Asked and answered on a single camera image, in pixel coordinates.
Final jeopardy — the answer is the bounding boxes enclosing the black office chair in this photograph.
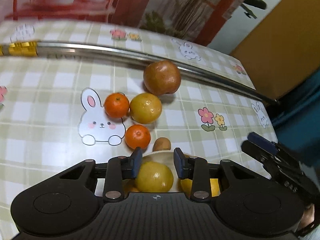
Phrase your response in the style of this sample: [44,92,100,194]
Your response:
[241,0,267,19]

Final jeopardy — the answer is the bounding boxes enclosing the yellow orange citrus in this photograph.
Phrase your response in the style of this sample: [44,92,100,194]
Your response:
[130,93,162,124]

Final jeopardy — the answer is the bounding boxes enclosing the cream ceramic plate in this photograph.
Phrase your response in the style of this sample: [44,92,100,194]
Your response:
[94,150,221,198]

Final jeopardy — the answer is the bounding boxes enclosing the wooden board panel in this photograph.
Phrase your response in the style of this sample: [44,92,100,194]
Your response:
[231,0,319,99]

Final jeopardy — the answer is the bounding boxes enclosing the small orange tangerine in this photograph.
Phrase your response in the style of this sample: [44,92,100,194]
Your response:
[104,93,130,118]

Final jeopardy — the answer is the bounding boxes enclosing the yellow lemon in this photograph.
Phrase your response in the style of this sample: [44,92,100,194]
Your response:
[135,161,174,193]

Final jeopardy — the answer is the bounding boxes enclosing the printed room backdrop cloth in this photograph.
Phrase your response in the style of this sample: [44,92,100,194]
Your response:
[1,0,253,46]

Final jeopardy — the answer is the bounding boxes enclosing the long metal back scratcher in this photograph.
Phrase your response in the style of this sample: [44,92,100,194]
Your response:
[1,40,277,104]

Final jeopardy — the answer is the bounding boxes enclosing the red brown apple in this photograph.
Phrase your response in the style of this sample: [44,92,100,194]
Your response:
[143,60,181,96]

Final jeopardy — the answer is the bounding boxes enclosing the checkered bunny tablecloth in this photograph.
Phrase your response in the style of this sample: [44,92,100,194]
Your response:
[1,21,276,239]

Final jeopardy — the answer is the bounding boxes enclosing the small brown kiwi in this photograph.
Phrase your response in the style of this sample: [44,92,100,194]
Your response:
[152,137,171,152]

